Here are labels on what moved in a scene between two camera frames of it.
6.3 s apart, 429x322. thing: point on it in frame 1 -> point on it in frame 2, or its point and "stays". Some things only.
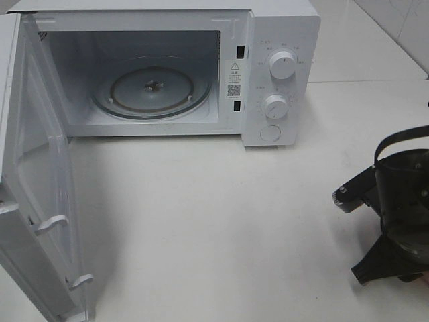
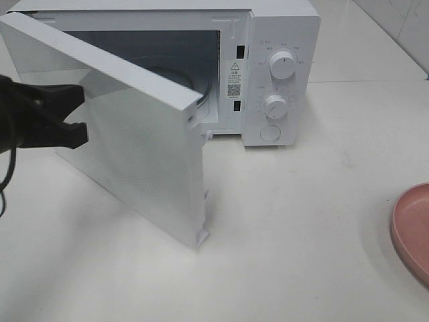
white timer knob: x=276 y=106 stays
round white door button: x=270 y=133 stays
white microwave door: x=42 y=278 -> x=145 y=136
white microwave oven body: x=248 y=68 stays
